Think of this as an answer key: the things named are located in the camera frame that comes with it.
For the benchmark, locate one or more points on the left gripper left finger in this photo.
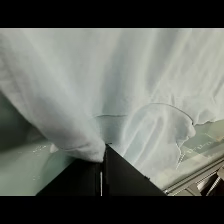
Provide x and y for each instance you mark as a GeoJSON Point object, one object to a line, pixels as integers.
{"type": "Point", "coordinates": [80, 181]}

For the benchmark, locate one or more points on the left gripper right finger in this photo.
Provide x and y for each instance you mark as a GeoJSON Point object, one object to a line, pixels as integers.
{"type": "Point", "coordinates": [126, 180]}

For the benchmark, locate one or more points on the pale blue T-shirt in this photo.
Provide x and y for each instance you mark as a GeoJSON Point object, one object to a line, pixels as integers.
{"type": "Point", "coordinates": [100, 83]}

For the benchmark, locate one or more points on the silver frame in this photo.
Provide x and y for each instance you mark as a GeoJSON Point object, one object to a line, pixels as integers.
{"type": "Point", "coordinates": [200, 180]}

